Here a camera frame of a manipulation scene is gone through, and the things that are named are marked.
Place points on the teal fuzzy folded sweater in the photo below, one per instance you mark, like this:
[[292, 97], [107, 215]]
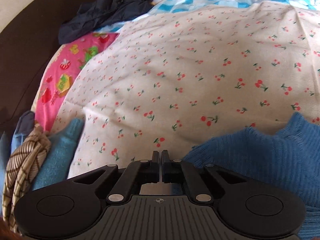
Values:
[[55, 167]]

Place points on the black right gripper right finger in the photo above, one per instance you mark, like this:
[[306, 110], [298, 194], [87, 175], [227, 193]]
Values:
[[186, 176]]

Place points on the blue striped knit sweater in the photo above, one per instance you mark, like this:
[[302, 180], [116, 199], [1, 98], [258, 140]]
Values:
[[289, 159]]

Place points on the light blue folded garment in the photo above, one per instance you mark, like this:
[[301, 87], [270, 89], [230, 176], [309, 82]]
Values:
[[23, 129]]

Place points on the white cherry print quilt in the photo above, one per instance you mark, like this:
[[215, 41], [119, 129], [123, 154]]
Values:
[[173, 81]]

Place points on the pink strawberry print pillow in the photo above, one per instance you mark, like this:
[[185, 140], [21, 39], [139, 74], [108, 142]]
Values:
[[61, 72]]

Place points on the beige brown striped sweater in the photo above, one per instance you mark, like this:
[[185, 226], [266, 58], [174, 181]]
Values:
[[23, 166]]

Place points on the dark navy jacket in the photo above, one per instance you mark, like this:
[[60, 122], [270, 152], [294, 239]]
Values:
[[95, 15]]

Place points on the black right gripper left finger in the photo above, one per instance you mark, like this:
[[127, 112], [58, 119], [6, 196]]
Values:
[[133, 177]]

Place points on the dark wooden headboard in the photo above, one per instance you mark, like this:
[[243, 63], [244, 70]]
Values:
[[27, 44]]

